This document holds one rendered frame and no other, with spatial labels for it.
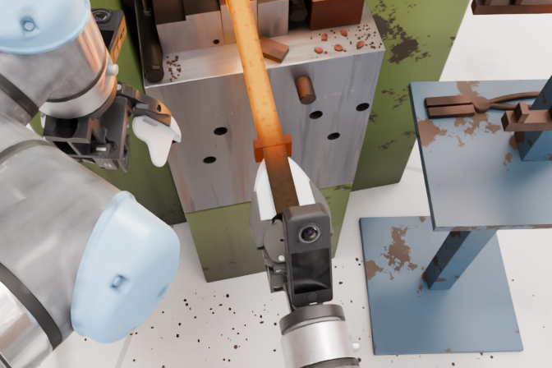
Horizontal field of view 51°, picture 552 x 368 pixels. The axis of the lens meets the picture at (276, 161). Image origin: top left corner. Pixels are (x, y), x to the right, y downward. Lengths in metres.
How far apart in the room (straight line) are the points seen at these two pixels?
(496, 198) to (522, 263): 0.83
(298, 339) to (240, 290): 1.09
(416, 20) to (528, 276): 0.91
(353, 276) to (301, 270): 1.12
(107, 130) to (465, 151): 0.69
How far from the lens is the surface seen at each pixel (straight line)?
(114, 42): 0.60
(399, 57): 1.32
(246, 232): 1.43
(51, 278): 0.32
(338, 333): 0.62
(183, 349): 1.67
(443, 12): 1.26
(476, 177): 1.06
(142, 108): 0.61
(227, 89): 0.93
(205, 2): 0.90
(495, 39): 2.32
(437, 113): 1.10
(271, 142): 0.71
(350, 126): 1.10
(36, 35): 0.39
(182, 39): 0.92
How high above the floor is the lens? 1.62
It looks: 60 degrees down
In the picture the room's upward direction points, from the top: straight up
